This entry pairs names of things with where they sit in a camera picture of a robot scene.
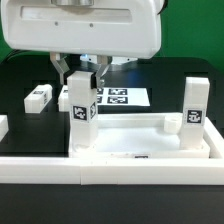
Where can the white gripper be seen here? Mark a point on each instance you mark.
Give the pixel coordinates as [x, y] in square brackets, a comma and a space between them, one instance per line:
[121, 28]

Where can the white desk top tray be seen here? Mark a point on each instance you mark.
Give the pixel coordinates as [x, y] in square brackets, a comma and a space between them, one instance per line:
[139, 136]

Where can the marker sheet with tags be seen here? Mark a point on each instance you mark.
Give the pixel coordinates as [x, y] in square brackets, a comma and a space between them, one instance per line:
[112, 96]

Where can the white block left edge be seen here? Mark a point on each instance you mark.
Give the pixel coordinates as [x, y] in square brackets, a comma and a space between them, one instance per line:
[3, 126]

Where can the white L-shaped obstacle fence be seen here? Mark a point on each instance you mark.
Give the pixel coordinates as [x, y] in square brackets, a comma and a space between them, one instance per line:
[88, 170]

